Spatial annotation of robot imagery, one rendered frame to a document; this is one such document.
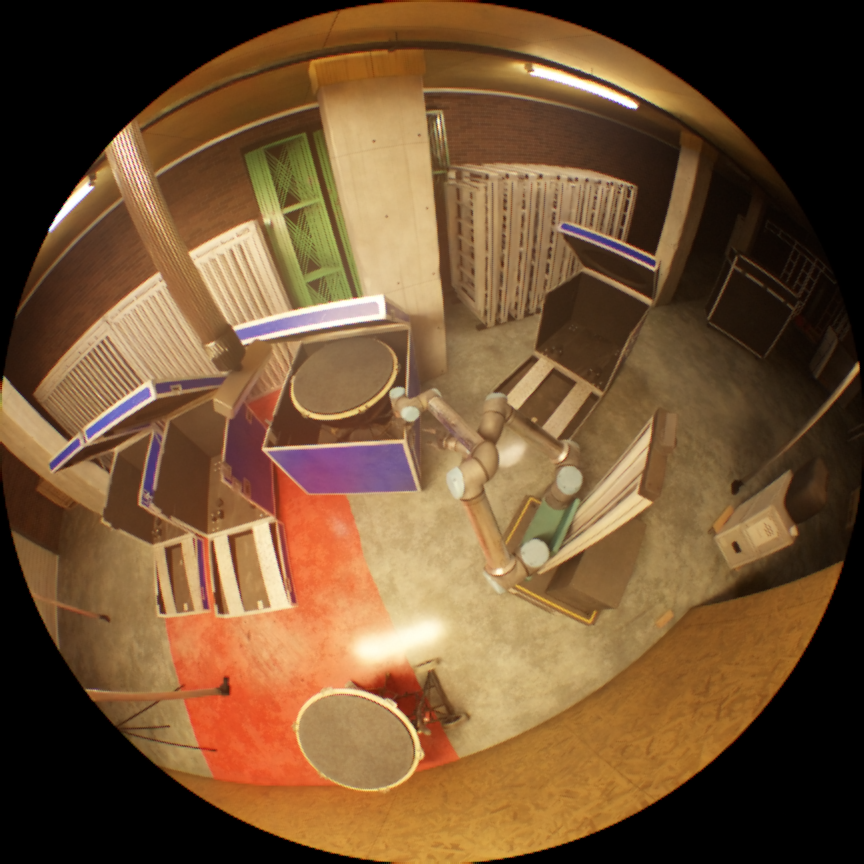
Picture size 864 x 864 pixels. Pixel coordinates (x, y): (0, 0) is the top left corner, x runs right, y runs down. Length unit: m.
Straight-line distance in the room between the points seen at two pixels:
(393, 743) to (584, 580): 1.36
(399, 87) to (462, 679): 4.18
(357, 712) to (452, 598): 1.19
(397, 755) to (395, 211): 3.43
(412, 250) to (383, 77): 1.45
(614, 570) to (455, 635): 1.28
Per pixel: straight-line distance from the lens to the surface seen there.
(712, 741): 1.70
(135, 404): 2.14
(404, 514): 2.65
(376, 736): 1.89
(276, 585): 2.89
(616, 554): 1.89
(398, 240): 2.53
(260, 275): 3.51
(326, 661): 2.74
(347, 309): 1.54
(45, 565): 7.67
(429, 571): 2.51
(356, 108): 2.38
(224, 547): 3.21
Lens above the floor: 2.48
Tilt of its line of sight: 56 degrees down
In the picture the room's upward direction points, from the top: 9 degrees counter-clockwise
